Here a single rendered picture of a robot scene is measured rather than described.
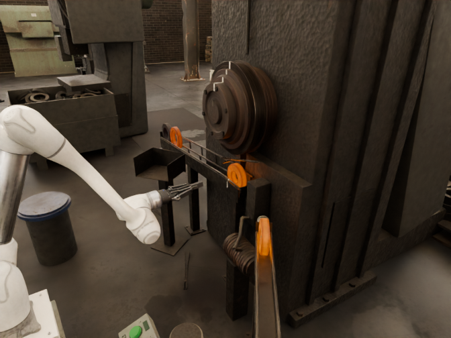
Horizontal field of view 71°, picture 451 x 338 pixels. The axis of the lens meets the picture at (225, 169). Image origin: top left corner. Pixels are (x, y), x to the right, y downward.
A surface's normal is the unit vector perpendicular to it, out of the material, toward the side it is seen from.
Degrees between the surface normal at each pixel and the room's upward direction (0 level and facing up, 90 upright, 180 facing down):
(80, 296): 0
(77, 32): 90
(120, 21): 90
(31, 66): 90
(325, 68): 90
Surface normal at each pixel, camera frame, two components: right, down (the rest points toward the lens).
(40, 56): 0.50, 0.39
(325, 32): -0.87, 0.21
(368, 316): 0.01, -0.90
